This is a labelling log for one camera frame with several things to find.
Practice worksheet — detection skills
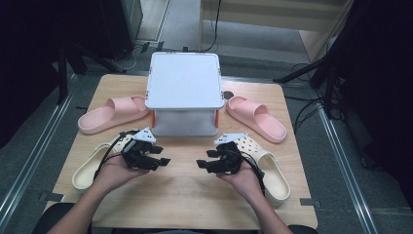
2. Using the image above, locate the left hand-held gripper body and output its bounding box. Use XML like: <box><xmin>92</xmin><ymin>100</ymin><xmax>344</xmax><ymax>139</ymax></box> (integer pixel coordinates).
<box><xmin>121</xmin><ymin>127</ymin><xmax>159</xmax><ymax>171</ymax></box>

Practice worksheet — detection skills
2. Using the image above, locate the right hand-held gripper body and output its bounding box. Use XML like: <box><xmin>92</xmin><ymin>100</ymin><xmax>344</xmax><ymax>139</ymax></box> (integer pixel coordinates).
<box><xmin>209</xmin><ymin>131</ymin><xmax>249</xmax><ymax>175</ymax></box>

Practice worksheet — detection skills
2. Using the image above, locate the pink slipper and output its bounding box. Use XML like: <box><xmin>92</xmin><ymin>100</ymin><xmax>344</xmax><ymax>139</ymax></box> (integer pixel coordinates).
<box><xmin>77</xmin><ymin>95</ymin><xmax>151</xmax><ymax>136</ymax></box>
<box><xmin>225</xmin><ymin>96</ymin><xmax>288</xmax><ymax>144</ymax></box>

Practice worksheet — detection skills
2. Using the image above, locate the cream clog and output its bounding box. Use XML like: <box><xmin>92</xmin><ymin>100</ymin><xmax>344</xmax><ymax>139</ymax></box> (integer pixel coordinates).
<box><xmin>71</xmin><ymin>134</ymin><xmax>137</xmax><ymax>193</ymax></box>
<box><xmin>232</xmin><ymin>135</ymin><xmax>292</xmax><ymax>208</ymax></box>

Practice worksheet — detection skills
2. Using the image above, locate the white shoe rack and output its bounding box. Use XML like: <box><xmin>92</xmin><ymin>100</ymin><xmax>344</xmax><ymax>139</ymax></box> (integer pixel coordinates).
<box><xmin>144</xmin><ymin>51</ymin><xmax>226</xmax><ymax>137</ymax></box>

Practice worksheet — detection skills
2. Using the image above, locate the person's right hand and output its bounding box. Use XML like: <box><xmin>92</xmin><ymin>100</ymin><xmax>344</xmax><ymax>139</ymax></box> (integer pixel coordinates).
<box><xmin>215</xmin><ymin>160</ymin><xmax>266</xmax><ymax>205</ymax></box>

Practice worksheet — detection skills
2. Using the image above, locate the person's left hand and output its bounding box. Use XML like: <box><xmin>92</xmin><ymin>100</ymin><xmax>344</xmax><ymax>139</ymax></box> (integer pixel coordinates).
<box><xmin>93</xmin><ymin>152</ymin><xmax>151</xmax><ymax>197</ymax></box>

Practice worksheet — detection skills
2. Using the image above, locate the black tape strip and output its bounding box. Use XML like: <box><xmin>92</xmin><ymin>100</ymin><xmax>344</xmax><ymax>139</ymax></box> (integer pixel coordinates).
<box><xmin>298</xmin><ymin>197</ymin><xmax>322</xmax><ymax>210</ymax></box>
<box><xmin>38</xmin><ymin>191</ymin><xmax>66</xmax><ymax>203</ymax></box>

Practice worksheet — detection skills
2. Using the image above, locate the black metal stand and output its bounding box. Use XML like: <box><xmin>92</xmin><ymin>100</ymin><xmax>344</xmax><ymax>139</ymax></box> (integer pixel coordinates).
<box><xmin>272</xmin><ymin>48</ymin><xmax>346</xmax><ymax>119</ymax></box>
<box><xmin>56</xmin><ymin>38</ymin><xmax>129</xmax><ymax>105</ymax></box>

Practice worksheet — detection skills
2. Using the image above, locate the black curtain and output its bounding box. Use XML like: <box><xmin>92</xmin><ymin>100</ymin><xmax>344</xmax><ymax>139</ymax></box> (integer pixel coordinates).
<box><xmin>0</xmin><ymin>0</ymin><xmax>144</xmax><ymax>149</ymax></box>
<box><xmin>324</xmin><ymin>0</ymin><xmax>413</xmax><ymax>211</ymax></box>

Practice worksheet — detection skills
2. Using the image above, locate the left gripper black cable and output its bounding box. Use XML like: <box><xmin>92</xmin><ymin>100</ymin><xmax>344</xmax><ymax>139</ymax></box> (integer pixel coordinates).
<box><xmin>93</xmin><ymin>129</ymin><xmax>140</xmax><ymax>181</ymax></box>

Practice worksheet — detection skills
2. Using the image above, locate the black floor cable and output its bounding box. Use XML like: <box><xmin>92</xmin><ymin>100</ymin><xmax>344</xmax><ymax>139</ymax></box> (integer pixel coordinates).
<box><xmin>283</xmin><ymin>95</ymin><xmax>326</xmax><ymax>135</ymax></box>

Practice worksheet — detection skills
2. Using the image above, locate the white floor cable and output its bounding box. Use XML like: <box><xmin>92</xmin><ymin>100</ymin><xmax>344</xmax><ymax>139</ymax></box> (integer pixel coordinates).
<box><xmin>111</xmin><ymin>46</ymin><xmax>139</xmax><ymax>71</ymax></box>

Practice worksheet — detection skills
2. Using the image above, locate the black hanging cable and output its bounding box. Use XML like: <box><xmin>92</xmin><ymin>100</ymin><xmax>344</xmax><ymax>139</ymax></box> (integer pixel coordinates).
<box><xmin>202</xmin><ymin>0</ymin><xmax>223</xmax><ymax>54</ymax></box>

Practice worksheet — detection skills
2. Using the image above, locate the light wooden frame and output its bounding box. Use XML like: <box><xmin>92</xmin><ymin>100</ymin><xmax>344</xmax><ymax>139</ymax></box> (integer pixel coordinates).
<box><xmin>198</xmin><ymin>0</ymin><xmax>356</xmax><ymax>63</ymax></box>

